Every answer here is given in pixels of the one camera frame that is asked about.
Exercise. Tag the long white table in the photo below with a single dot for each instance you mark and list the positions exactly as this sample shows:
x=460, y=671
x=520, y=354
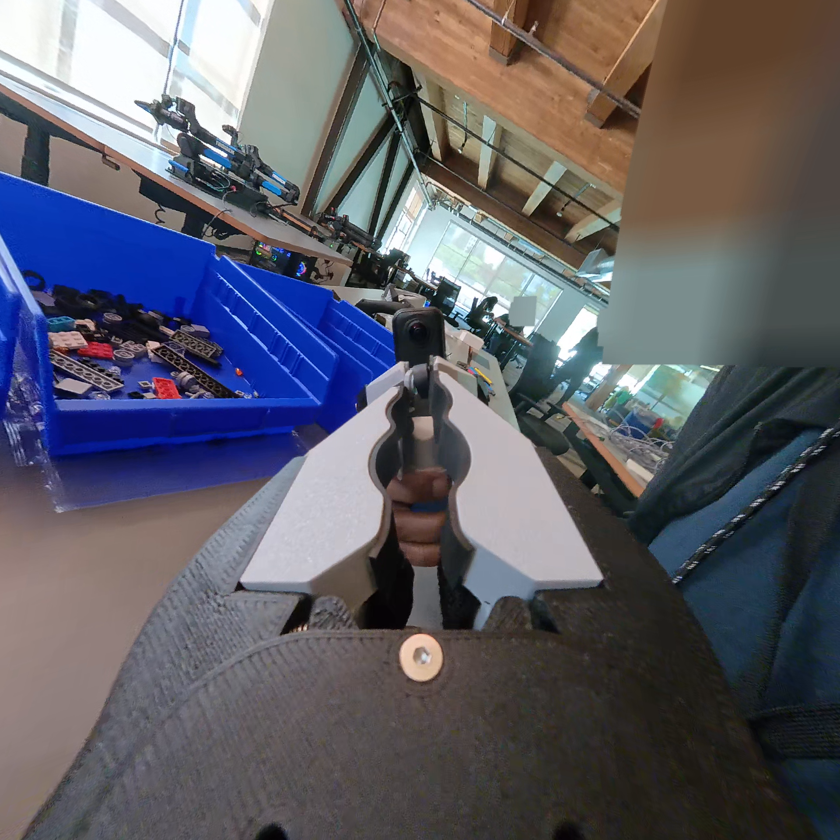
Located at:
x=151, y=157

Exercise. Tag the grey desk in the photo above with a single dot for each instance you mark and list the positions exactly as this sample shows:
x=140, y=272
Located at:
x=98, y=590

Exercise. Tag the RGB lit computer tower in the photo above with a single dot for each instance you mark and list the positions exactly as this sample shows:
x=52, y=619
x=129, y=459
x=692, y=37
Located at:
x=282, y=259

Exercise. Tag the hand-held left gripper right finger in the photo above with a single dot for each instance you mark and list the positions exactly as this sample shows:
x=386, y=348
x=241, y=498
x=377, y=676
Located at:
x=525, y=518

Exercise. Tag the dense toy brick pile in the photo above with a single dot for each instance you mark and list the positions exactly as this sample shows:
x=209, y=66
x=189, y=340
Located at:
x=184, y=361

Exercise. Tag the person's right hand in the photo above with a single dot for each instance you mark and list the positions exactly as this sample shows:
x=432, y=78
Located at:
x=420, y=525

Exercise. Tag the clear plastic bag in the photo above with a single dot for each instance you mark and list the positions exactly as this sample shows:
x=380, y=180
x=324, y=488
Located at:
x=39, y=459

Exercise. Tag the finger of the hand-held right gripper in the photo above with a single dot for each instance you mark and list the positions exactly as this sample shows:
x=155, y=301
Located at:
x=459, y=377
x=384, y=384

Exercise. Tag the person's clothed body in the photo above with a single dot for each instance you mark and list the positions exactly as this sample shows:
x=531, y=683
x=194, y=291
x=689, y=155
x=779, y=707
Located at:
x=754, y=558

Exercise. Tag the black office chair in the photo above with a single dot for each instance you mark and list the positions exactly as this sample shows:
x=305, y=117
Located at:
x=541, y=387

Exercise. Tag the white table with pens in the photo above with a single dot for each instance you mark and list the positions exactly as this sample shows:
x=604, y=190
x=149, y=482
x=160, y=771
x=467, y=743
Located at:
x=489, y=367

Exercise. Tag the cluttered wood edged table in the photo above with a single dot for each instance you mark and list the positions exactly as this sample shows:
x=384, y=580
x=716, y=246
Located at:
x=610, y=453

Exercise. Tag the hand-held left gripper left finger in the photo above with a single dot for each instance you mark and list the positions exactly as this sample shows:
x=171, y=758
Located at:
x=315, y=518

